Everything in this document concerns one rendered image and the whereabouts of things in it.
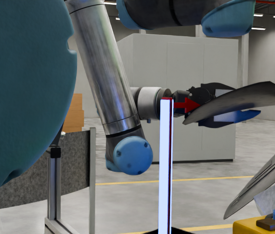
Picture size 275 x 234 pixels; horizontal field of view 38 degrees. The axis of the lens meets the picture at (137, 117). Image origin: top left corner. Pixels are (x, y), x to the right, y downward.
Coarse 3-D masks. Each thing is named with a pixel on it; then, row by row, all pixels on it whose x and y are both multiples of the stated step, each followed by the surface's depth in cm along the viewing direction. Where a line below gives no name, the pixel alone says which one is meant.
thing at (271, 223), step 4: (260, 220) 38; (264, 220) 38; (268, 220) 38; (272, 220) 38; (256, 224) 38; (260, 224) 37; (264, 224) 37; (268, 224) 37; (272, 224) 37; (264, 228) 37; (268, 228) 37; (272, 228) 37
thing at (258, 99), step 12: (252, 84) 59; (264, 84) 59; (228, 96) 64; (240, 96) 64; (252, 96) 65; (264, 96) 65; (204, 108) 70; (216, 108) 71; (228, 108) 73; (240, 108) 76; (192, 120) 76
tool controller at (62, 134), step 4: (64, 120) 113; (60, 128) 112; (60, 132) 112; (64, 132) 117; (56, 136) 112; (60, 136) 116; (64, 136) 117; (56, 140) 112; (52, 144) 111; (56, 144) 112
